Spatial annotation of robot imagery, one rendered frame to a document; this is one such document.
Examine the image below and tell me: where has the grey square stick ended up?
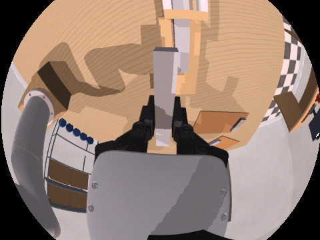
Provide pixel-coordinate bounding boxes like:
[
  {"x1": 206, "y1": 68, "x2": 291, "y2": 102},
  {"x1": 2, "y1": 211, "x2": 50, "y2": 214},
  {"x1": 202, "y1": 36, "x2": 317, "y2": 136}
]
[
  {"x1": 153, "y1": 47, "x2": 179, "y2": 147},
  {"x1": 173, "y1": 19, "x2": 190, "y2": 73}
]

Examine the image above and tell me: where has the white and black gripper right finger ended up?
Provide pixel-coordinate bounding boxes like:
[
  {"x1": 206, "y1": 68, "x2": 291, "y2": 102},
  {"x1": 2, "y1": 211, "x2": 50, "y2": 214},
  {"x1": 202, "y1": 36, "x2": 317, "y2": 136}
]
[{"x1": 172, "y1": 96, "x2": 229, "y2": 169}]

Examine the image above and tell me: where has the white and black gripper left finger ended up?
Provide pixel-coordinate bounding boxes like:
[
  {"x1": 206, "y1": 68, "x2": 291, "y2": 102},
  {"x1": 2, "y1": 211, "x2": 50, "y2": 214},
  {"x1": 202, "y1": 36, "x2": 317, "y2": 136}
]
[{"x1": 95, "y1": 95, "x2": 155, "y2": 160}]

